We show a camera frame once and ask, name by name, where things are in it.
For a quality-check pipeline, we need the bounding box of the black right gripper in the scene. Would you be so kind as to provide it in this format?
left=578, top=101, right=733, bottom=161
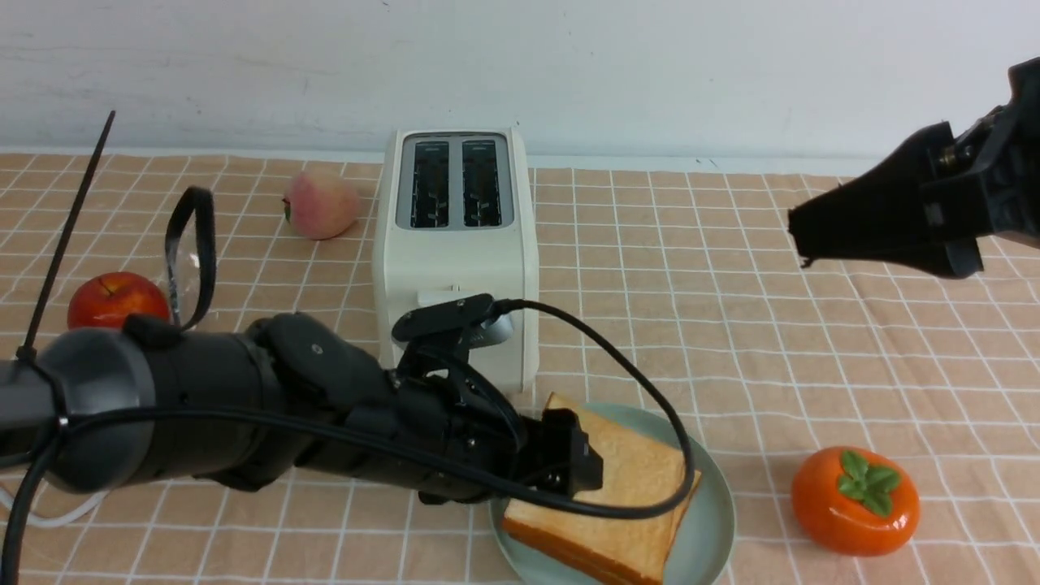
left=787, top=57, right=1039, bottom=280

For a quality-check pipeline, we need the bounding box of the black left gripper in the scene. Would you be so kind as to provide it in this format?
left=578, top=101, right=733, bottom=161
left=357, top=357, right=603, bottom=506

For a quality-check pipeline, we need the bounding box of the toast slice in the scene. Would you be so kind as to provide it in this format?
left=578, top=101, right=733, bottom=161
left=498, top=393, right=691, bottom=584

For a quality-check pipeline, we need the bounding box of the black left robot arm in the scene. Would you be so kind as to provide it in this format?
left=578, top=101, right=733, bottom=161
left=2, top=314, right=603, bottom=505

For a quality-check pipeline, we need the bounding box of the white two-slot toaster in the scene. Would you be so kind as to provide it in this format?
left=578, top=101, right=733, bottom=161
left=371, top=128, right=541, bottom=367

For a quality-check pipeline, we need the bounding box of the light blue plate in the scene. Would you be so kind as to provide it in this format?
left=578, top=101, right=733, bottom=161
left=490, top=403, right=736, bottom=584

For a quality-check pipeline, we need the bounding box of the orange persimmon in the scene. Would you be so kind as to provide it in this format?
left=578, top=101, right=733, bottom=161
left=790, top=447, right=922, bottom=557

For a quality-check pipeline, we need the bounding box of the pink peach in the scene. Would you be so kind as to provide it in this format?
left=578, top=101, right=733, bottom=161
left=282, top=171, right=362, bottom=241

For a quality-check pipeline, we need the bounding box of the red apple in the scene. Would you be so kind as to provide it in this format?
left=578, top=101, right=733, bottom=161
left=66, top=271, right=171, bottom=330

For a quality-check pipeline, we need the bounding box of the black zip tie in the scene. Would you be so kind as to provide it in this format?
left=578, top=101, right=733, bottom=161
left=15, top=110, right=116, bottom=363

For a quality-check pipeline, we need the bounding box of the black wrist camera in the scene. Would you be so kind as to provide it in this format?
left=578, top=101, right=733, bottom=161
left=391, top=293, right=515, bottom=349

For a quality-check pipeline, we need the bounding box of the black velcro strap loop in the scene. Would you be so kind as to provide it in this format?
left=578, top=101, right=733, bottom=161
left=163, top=186, right=218, bottom=332

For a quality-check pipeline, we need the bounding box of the white power cord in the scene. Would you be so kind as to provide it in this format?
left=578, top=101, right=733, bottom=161
left=0, top=479, right=111, bottom=530

